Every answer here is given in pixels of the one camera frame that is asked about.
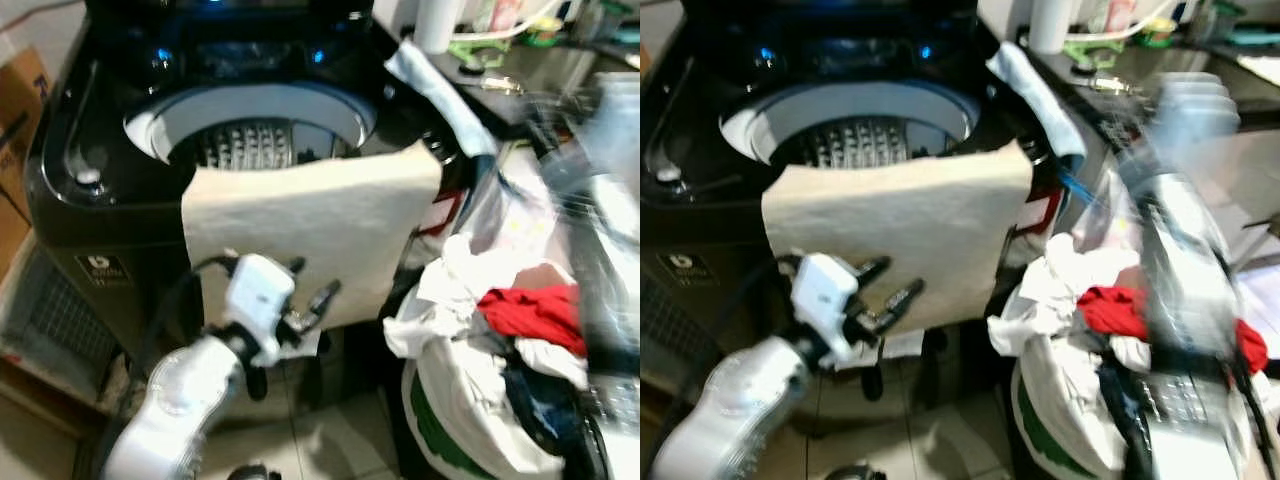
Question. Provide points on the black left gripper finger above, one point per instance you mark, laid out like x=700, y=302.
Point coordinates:
x=900, y=304
x=322, y=303
x=872, y=272
x=296, y=266

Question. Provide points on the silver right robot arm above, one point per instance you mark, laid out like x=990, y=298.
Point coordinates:
x=600, y=200
x=1190, y=230

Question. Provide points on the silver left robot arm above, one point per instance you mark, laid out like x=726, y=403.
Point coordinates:
x=730, y=410
x=175, y=405

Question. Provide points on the black top-load washing machine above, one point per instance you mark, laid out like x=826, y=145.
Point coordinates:
x=110, y=215
x=700, y=220

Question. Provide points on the beige cloth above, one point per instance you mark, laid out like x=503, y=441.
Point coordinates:
x=320, y=215
x=900, y=215

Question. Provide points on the white garment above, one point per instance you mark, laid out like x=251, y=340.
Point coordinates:
x=1060, y=275
x=455, y=275

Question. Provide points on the black robot foot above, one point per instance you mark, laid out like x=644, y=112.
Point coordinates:
x=253, y=473
x=855, y=473

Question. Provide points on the white green laundry bag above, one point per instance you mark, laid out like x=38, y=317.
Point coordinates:
x=1055, y=420
x=455, y=410

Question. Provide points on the grey grid crate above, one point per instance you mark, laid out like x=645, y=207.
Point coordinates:
x=55, y=315
x=665, y=330

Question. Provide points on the red garment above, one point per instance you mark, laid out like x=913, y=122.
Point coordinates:
x=1112, y=310
x=535, y=312

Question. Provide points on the white and blue cloth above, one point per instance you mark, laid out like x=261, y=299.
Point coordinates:
x=1040, y=95
x=440, y=95

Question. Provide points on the dark blue garment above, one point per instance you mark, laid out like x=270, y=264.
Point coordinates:
x=530, y=405
x=1120, y=410

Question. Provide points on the white paper roll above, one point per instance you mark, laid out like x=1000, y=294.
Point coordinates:
x=437, y=25
x=1050, y=25

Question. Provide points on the green plastic item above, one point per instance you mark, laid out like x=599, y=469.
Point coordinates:
x=478, y=50
x=1092, y=50

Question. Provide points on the brown cardboard box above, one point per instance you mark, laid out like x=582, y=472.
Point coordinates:
x=18, y=120

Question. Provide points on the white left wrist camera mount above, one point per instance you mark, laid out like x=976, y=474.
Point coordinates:
x=825, y=290
x=258, y=290

